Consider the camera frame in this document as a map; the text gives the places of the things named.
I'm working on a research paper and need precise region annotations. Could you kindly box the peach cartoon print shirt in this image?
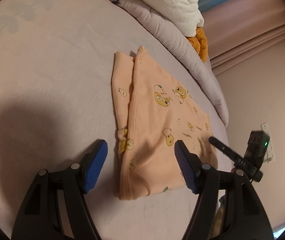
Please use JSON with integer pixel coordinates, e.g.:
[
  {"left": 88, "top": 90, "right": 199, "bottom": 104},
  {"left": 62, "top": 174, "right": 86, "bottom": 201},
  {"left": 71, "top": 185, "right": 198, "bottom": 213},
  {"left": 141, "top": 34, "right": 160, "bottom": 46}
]
[{"left": 112, "top": 47, "right": 218, "bottom": 200}]

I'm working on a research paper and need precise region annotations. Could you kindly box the pink curtain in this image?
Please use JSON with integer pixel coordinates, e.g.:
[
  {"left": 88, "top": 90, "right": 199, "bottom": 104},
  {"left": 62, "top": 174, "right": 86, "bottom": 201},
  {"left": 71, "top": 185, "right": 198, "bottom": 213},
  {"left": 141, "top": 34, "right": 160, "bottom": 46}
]
[{"left": 203, "top": 0, "right": 285, "bottom": 75}]

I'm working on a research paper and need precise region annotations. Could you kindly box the lilac folded duvet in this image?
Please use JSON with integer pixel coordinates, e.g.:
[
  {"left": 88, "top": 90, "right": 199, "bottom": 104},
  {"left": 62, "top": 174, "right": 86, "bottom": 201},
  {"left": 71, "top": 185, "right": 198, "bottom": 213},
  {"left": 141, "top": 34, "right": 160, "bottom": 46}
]
[{"left": 109, "top": 0, "right": 229, "bottom": 126}]

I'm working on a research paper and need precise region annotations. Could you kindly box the lilac bed sheet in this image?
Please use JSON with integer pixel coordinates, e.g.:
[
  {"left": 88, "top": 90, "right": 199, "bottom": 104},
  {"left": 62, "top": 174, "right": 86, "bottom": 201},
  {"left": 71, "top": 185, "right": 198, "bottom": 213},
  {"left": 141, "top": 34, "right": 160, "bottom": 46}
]
[{"left": 0, "top": 0, "right": 227, "bottom": 239}]

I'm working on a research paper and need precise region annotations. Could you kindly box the black tracker camera box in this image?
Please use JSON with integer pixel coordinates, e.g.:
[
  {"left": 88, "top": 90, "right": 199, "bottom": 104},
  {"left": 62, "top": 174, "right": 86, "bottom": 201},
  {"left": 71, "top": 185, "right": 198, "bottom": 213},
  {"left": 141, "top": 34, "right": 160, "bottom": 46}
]
[{"left": 244, "top": 131, "right": 269, "bottom": 169}]

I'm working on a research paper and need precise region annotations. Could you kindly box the white wall socket strip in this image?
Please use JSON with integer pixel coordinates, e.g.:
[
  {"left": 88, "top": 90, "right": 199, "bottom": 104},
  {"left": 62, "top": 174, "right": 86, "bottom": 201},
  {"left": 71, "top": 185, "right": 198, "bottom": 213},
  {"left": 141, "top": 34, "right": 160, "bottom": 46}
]
[{"left": 261, "top": 122, "right": 276, "bottom": 163}]

